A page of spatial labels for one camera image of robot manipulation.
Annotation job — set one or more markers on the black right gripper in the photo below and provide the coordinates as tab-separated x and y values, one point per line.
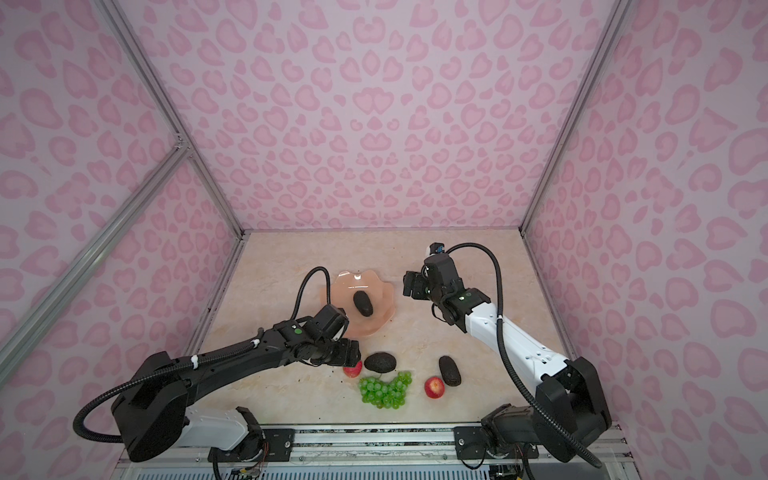
420	279

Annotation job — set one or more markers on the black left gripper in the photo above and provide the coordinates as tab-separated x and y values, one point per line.
347	357

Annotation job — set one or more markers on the red apple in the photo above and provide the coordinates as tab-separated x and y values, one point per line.
434	387
354	371

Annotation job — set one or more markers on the dark avocado table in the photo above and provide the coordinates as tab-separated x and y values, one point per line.
380	362
449	371

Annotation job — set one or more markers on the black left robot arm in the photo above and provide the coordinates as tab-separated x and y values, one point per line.
158	412

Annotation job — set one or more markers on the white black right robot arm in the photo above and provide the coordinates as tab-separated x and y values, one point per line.
566	410

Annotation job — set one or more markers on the pink scalloped fruit bowl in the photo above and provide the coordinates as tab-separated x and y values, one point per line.
380	292

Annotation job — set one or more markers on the green grape bunch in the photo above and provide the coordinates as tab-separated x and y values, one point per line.
385	394

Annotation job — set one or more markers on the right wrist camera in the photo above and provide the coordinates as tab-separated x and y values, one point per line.
436	248

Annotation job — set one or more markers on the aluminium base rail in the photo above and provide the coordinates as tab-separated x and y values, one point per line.
387	451

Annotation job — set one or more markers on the aluminium diagonal frame bar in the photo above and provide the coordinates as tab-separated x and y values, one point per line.
39	319

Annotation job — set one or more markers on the aluminium corner frame post right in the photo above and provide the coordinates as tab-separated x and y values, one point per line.
607	41

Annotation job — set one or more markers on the aluminium corner frame post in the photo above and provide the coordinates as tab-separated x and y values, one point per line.
126	36
607	41

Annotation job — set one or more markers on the aluminium corner frame post left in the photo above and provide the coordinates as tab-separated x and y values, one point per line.
126	36

